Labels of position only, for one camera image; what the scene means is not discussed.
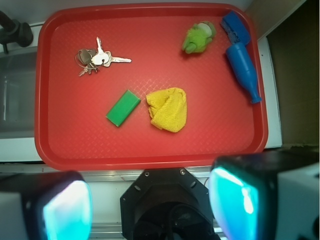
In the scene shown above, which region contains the green plush animal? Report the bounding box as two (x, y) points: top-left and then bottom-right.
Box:
(181, 21), (217, 54)

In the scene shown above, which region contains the blue sponge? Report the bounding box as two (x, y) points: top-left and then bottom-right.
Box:
(220, 11), (251, 46)

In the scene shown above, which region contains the red plastic tray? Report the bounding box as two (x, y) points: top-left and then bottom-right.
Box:
(34, 2), (268, 171)

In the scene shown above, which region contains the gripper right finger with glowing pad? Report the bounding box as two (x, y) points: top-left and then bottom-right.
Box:
(208, 150), (320, 240)

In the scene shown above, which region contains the blue plastic bottle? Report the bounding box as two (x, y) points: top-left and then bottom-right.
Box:
(225, 42), (262, 104)

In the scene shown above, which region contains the bunch of metal keys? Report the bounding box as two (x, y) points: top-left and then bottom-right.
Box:
(74, 36), (132, 77)

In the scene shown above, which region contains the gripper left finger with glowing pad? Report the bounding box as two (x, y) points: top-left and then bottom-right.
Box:
(0, 171), (93, 240)

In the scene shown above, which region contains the yellow knitted cloth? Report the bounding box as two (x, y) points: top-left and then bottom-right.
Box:
(146, 87), (188, 133)

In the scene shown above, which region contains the green rectangular block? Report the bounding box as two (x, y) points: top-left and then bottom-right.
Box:
(106, 90), (141, 127)

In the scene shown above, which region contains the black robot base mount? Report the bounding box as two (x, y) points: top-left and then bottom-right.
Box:
(120, 168), (220, 240)

